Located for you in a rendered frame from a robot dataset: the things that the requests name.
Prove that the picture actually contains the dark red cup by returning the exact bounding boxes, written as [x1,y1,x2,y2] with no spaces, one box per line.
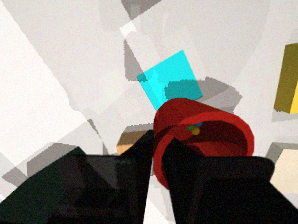
[153,98,255,190]

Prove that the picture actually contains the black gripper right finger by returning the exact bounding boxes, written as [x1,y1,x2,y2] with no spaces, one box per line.
[162,137,275,224]

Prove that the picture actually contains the light brown wooden plank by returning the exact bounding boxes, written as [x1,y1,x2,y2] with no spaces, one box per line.
[116,130,148,156]

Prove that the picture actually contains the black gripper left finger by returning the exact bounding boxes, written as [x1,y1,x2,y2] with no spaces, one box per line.
[58,130,154,224]

